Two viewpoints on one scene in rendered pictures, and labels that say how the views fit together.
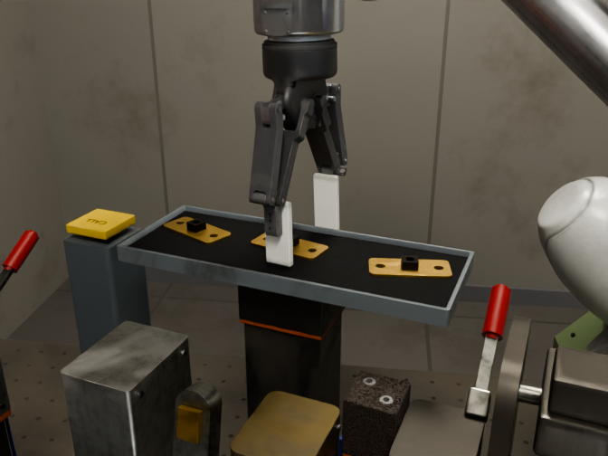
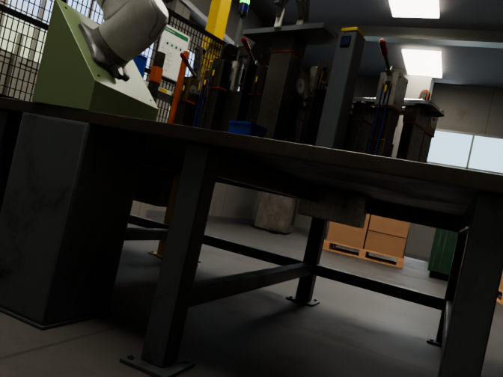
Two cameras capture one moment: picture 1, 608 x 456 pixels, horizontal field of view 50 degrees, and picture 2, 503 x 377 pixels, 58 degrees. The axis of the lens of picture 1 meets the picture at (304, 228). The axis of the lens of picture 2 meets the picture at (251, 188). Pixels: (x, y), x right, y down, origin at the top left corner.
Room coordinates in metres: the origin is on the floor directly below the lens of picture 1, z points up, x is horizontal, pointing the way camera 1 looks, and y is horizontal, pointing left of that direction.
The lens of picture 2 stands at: (2.27, 0.47, 0.55)
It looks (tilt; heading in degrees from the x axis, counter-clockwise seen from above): 1 degrees up; 197
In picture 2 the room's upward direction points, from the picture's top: 12 degrees clockwise
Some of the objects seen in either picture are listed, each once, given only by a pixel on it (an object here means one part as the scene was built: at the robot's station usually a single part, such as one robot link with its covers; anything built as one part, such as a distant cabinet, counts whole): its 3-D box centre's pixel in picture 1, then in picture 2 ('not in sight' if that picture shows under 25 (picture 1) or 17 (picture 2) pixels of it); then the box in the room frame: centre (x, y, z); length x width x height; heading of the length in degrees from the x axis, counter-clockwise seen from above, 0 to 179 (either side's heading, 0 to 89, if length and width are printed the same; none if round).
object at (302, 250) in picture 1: (289, 242); not in sight; (0.67, 0.02, 1.17); 0.08 x 0.04 x 0.01; 58
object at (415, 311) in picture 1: (293, 256); (290, 36); (0.65, 0.01, 1.16); 0.37 x 0.14 x 0.02; 67
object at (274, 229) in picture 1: (268, 213); not in sight; (0.61, 0.04, 1.22); 0.03 x 0.01 x 0.05; 150
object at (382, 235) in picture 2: not in sight; (368, 233); (-4.63, 0.30, 0.34); 1.17 x 0.83 x 0.69; 83
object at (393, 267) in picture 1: (409, 263); not in sight; (0.61, -0.11, 1.17); 0.08 x 0.04 x 0.01; 86
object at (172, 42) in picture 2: not in sight; (171, 54); (-0.24, -0.97, 1.30); 0.23 x 0.02 x 0.31; 157
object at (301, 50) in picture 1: (300, 84); not in sight; (0.67, 0.00, 1.34); 0.08 x 0.07 x 0.09; 150
